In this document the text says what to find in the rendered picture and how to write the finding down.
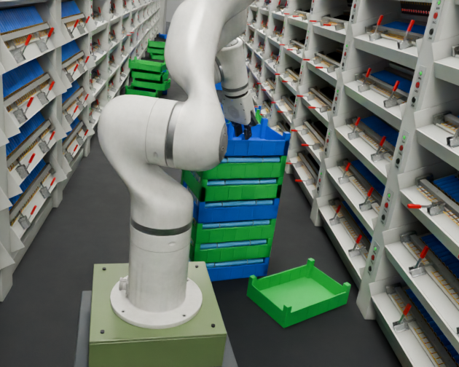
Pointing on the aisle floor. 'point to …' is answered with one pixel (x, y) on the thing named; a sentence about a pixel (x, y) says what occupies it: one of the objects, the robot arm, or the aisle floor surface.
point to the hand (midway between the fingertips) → (242, 131)
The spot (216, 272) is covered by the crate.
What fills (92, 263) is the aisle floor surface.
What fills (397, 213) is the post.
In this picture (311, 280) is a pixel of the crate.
